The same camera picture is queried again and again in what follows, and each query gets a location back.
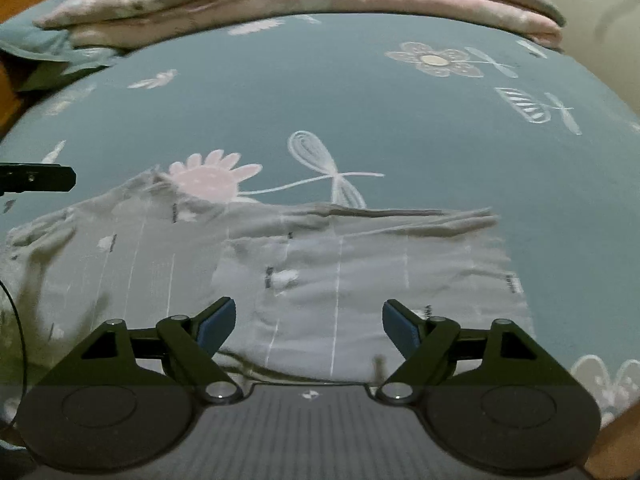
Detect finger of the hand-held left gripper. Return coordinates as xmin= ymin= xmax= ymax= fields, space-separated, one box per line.
xmin=0 ymin=162 xmax=77 ymax=196

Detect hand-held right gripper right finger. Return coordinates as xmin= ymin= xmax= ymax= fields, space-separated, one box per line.
xmin=376 ymin=299 xmax=571 ymax=405

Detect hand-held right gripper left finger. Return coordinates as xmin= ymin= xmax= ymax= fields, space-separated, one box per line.
xmin=47 ymin=296 xmax=244 ymax=406

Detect grey striped pants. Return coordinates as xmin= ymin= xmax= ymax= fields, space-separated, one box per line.
xmin=5 ymin=165 xmax=536 ymax=383

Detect teal printed bed sheet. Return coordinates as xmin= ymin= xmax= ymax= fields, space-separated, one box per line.
xmin=0 ymin=12 xmax=640 ymax=431

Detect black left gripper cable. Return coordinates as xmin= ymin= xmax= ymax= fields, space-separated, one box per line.
xmin=0 ymin=280 xmax=27 ymax=396

